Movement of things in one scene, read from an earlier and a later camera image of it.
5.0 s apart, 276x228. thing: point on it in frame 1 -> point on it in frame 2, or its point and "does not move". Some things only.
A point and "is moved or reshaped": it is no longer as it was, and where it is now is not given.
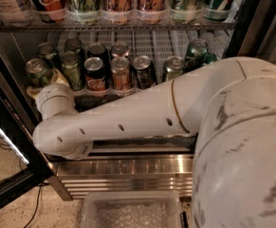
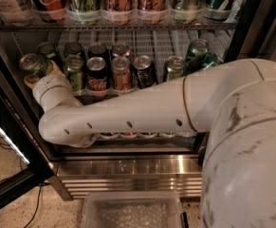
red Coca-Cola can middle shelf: x=95 y=74 does not move
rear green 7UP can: x=195 y=54 does not move
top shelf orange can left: x=117 y=3 does not move
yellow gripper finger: x=58 y=78 -> x=53 y=68
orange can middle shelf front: x=119 y=66 does not move
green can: x=37 y=72 is moved or reshaped
